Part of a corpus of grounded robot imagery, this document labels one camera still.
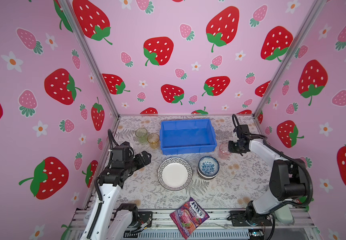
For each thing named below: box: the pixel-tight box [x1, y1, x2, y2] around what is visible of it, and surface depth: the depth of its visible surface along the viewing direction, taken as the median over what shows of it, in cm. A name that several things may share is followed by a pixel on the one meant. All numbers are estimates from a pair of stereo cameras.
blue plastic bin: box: [159, 119, 217, 155], surface depth 110 cm
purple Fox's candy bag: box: [169, 197, 210, 240], surface depth 75 cm
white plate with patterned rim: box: [157, 157, 193, 191], surface depth 90 cm
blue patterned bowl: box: [197, 156, 220, 177], surface depth 85 cm
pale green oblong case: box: [274, 204, 294, 225], surface depth 74 cm
